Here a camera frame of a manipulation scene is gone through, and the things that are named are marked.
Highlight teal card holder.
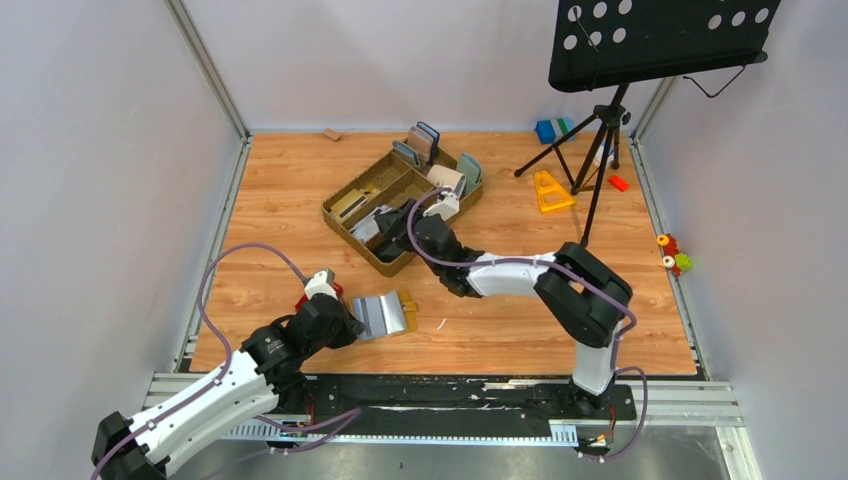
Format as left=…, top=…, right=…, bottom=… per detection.
left=456, top=152, right=483, bottom=196

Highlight black music stand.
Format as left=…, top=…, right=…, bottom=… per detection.
left=541, top=0, right=780, bottom=246

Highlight white black cards in tray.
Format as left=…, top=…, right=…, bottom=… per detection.
left=350, top=205, right=392, bottom=244

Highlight yellow leather card holder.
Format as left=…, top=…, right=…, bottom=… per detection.
left=352, top=289, right=419, bottom=341

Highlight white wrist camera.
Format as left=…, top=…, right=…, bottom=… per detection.
left=423, top=189, right=460, bottom=222
left=304, top=268, right=339, bottom=299

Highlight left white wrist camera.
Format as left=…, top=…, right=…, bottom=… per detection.
left=304, top=268, right=339, bottom=299

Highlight red plastic block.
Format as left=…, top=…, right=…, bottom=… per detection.
left=294, top=283, right=346, bottom=313

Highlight yellow triangular toy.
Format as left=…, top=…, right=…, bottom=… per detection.
left=533, top=170, right=576, bottom=214

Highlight small wooden block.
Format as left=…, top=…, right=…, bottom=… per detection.
left=323, top=128, right=343, bottom=142

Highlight woven compartment tray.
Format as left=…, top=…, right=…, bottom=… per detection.
left=321, top=146, right=484, bottom=278

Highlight purple cable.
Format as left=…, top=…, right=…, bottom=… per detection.
left=90, top=242, right=364, bottom=480
left=405, top=187, right=651, bottom=463

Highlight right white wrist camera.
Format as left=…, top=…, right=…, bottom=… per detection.
left=423, top=189, right=460, bottom=222

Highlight blue card holders upright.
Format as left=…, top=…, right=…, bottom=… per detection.
left=392, top=121, right=441, bottom=171

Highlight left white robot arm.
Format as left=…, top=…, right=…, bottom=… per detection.
left=92, top=294, right=365, bottom=479

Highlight colourful toy car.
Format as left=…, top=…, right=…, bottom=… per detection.
left=656, top=233, right=693, bottom=277

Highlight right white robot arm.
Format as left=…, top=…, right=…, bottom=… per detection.
left=374, top=197, right=635, bottom=418

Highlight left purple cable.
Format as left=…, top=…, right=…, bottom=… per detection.
left=90, top=242, right=364, bottom=480

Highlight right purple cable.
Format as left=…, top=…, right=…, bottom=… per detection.
left=405, top=187, right=651, bottom=463

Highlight small red brick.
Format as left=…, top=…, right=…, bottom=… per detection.
left=608, top=175, right=630, bottom=192

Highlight gold cards in tray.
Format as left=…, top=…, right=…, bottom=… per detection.
left=329, top=189, right=370, bottom=221

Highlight beige card holder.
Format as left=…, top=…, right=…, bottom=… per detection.
left=426, top=164, right=466, bottom=196

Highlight blue green block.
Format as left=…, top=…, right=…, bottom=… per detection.
left=534, top=117, right=575, bottom=145

